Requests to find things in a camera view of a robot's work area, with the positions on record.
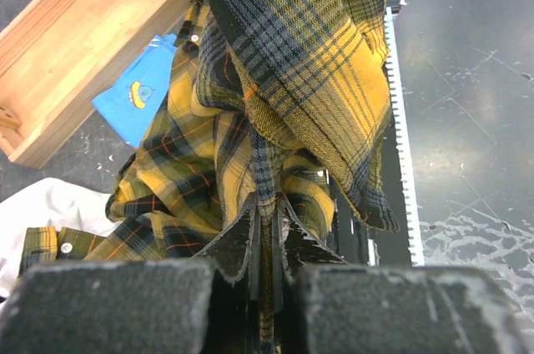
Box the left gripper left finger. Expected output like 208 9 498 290
1 195 259 353

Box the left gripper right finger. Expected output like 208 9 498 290
273 197 527 353

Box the yellow plaid shirt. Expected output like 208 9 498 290
18 0 400 351

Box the white shirt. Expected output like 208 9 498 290
1 178 118 300

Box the blue folded cloth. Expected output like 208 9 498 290
92 33 177 148

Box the wooden clothes rack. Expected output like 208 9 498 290
1 0 191 169

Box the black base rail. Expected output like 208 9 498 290
329 0 414 267

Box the white slotted cable duct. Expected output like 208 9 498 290
385 7 426 266

